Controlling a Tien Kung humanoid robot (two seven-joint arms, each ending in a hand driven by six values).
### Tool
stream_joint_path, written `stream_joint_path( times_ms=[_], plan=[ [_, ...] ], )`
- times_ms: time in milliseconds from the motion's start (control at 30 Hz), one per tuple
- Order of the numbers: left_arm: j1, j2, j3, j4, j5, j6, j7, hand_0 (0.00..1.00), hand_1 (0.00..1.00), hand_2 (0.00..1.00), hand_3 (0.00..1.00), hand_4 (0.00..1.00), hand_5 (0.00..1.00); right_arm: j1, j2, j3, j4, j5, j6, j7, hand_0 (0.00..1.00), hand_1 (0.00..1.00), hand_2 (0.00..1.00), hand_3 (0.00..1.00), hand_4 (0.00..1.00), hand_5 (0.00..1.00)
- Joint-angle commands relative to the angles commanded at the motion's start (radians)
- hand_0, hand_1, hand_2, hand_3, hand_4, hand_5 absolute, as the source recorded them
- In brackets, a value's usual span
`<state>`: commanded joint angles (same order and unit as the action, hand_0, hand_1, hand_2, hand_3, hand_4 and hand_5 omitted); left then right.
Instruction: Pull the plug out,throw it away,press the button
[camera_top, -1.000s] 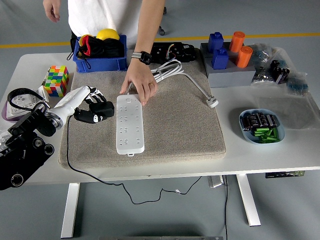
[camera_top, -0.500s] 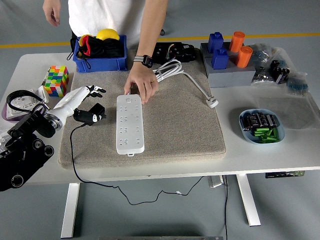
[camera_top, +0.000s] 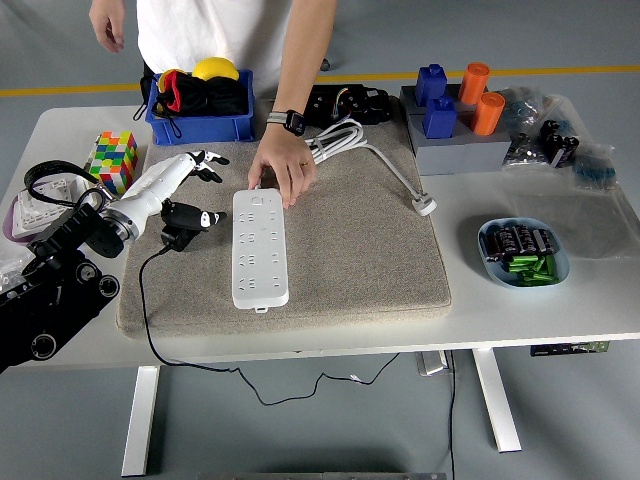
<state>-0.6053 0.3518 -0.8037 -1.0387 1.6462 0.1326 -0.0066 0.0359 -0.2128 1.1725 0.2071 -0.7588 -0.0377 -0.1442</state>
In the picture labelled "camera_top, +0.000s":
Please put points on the person's right hand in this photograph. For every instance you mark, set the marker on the person's right hand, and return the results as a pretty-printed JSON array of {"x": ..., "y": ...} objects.
[{"x": 107, "y": 25}]

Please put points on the green battery cell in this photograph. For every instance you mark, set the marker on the green battery cell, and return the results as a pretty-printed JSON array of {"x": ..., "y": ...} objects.
[
  {"x": 535, "y": 280},
  {"x": 520, "y": 264},
  {"x": 546, "y": 266}
]

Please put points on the person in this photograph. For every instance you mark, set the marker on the person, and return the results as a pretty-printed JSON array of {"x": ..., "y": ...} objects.
[{"x": 210, "y": 30}]

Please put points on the light blue tray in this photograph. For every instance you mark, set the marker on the light blue tray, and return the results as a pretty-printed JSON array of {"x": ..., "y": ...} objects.
[{"x": 562, "y": 262}]

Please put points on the grey-brown mat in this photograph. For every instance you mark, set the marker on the grey-brown mat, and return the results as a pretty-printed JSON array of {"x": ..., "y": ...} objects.
[{"x": 350, "y": 260}]

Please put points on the grey block base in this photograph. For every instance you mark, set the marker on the grey block base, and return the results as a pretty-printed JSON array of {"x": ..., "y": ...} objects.
[{"x": 460, "y": 155}]

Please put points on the person's left hand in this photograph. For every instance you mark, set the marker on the person's left hand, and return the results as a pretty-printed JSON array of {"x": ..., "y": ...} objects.
[{"x": 285, "y": 160}]

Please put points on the clear bag of black capacitors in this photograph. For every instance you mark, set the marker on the clear bag of black capacitors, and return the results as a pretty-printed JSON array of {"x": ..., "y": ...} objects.
[{"x": 560, "y": 142}]

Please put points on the yellow ball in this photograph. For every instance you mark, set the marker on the yellow ball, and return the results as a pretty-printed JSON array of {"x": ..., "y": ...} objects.
[{"x": 215, "y": 69}]

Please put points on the black table control box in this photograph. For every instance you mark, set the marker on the black table control box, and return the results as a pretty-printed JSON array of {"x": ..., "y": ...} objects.
[{"x": 570, "y": 348}]

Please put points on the large clear plastic bag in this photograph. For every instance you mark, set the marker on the large clear plastic bag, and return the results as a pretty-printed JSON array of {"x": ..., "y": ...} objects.
[{"x": 590, "y": 225}]

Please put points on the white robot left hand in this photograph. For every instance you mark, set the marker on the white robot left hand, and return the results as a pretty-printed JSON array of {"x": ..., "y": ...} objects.
[{"x": 150, "y": 187}]

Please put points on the black wrist watch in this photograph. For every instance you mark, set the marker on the black wrist watch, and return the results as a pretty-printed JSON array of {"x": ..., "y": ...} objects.
[{"x": 292, "y": 122}]

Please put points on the black pouch with red lining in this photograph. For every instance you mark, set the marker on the black pouch with red lining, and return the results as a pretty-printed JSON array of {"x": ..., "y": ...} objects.
[{"x": 210, "y": 97}]

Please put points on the blue plastic bin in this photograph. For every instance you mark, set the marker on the blue plastic bin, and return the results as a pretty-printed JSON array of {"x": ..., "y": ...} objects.
[{"x": 200, "y": 130}]

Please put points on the clear bag of small parts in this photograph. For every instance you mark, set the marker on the clear bag of small parts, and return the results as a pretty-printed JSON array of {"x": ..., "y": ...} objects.
[{"x": 12, "y": 272}]

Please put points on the black capacitor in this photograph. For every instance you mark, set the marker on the black capacitor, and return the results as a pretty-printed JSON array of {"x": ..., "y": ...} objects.
[
  {"x": 543, "y": 241},
  {"x": 524, "y": 239},
  {"x": 491, "y": 246},
  {"x": 509, "y": 240}
]

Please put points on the black plug adapter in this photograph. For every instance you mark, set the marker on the black plug adapter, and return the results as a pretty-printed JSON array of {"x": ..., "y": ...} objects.
[{"x": 176, "y": 239}]

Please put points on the person's left forearm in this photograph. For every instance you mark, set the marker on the person's left forearm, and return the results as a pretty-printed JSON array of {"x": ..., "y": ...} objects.
[{"x": 305, "y": 55}]

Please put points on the white power strip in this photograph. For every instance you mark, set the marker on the white power strip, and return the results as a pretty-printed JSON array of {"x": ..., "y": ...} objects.
[{"x": 260, "y": 270}]

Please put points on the silver metal bracket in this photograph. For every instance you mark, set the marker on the silver metal bracket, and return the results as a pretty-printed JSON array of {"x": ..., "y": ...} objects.
[{"x": 432, "y": 363}]

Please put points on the blue square peg block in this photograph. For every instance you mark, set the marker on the blue square peg block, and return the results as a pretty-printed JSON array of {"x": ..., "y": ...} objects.
[
  {"x": 440, "y": 120},
  {"x": 430, "y": 85}
]

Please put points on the clear bag of small screws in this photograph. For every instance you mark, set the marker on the clear bag of small screws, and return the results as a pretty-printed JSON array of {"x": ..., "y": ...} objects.
[{"x": 522, "y": 150}]

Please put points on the clear bag of blue parts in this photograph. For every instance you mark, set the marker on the clear bag of blue parts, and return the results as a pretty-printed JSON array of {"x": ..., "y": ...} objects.
[
  {"x": 595, "y": 170},
  {"x": 522, "y": 107}
]

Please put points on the white junction box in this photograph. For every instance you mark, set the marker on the white junction box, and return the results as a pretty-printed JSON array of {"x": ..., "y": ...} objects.
[{"x": 75, "y": 187}]

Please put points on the orange cylinder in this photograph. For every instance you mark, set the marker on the orange cylinder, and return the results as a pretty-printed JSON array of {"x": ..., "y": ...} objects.
[
  {"x": 472, "y": 85},
  {"x": 487, "y": 115}
]

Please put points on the purple plate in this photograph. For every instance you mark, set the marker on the purple plate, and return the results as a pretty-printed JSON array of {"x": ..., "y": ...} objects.
[{"x": 9, "y": 227}]

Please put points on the colourful puzzle cube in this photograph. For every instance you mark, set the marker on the colourful puzzle cube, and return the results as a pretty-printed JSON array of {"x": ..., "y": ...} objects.
[{"x": 115, "y": 160}]

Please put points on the white table leg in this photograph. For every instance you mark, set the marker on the white table leg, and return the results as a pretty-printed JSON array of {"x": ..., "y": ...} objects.
[
  {"x": 497, "y": 400},
  {"x": 141, "y": 420}
]

